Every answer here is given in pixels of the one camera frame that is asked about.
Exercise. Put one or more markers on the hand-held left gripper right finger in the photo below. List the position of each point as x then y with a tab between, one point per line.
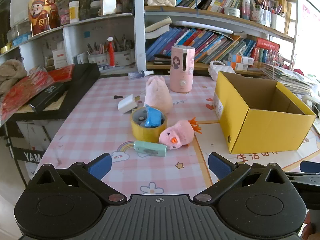
220	166

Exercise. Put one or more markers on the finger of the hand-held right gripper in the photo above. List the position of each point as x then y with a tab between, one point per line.
310	167

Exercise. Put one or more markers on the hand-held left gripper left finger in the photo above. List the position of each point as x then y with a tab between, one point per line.
100	166

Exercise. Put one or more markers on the mint green handheld device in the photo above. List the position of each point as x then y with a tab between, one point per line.
150	148

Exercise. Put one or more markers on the pink chick plush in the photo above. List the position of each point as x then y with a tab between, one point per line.
177	132

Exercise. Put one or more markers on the yellow tape roll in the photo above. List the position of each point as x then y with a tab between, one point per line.
145	133

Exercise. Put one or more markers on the yellow cardboard box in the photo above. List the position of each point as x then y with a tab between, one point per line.
262	130

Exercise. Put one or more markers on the white charger plug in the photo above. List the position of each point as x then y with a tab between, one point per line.
126	103

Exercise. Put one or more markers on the pink paw plush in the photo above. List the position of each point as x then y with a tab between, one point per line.
157	95

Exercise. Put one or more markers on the person's right hand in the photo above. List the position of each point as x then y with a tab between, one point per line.
307	231

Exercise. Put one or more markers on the white power adapter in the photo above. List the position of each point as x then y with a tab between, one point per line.
312	103

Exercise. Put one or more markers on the small black triangular piece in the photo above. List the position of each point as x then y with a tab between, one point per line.
118	97

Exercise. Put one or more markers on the black digital piano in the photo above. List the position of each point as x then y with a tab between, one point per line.
82	80

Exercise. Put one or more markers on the long black box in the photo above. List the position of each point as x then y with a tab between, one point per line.
47	95

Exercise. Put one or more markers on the stack of papers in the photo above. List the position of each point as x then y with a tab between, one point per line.
287	80

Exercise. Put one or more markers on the pink cylindrical humidifier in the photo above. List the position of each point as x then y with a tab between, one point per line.
181	80

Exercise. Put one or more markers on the white quilted purse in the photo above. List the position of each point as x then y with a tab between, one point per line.
220	70

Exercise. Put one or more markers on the small spray bottle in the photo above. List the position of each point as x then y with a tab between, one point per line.
138	74

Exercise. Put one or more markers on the red envelope pack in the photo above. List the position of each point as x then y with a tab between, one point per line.
62	73

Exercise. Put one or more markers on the orange and blue box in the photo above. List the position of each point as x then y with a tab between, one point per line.
241	58
236	66

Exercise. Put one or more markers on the red plastic bag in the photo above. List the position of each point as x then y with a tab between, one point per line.
22	92

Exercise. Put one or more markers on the white pen holder with pens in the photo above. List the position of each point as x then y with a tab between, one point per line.
122	57

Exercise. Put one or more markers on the red bottle white cap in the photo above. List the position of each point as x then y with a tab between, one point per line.
111	52

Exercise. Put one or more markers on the white box red label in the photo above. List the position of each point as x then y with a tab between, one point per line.
59	58

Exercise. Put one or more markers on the row of leaning books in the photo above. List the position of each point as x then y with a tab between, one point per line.
210	45

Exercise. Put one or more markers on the red boxed book set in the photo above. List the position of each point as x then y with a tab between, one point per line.
266	48

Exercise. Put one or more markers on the beige fuzzy cloth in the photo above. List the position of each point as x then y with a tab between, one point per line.
11	72

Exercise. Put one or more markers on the white bookshelf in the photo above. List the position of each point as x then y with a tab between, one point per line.
138	42

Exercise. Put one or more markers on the white pen cup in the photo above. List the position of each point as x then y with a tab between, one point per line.
278	22

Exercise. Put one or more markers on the stack of beige books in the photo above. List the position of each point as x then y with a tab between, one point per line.
157	28

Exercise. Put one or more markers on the blue tissue pack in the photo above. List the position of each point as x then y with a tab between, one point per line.
21	39

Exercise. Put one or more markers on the white round jar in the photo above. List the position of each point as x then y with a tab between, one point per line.
232	12

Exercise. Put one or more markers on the white bottle yellow label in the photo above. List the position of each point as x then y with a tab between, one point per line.
74	12

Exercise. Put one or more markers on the fortune god figure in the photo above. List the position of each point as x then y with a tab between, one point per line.
41	17

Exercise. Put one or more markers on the pink and blue bottle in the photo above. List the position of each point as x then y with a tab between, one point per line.
245	7

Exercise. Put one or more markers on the pink wall poster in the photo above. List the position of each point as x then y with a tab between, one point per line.
311	15

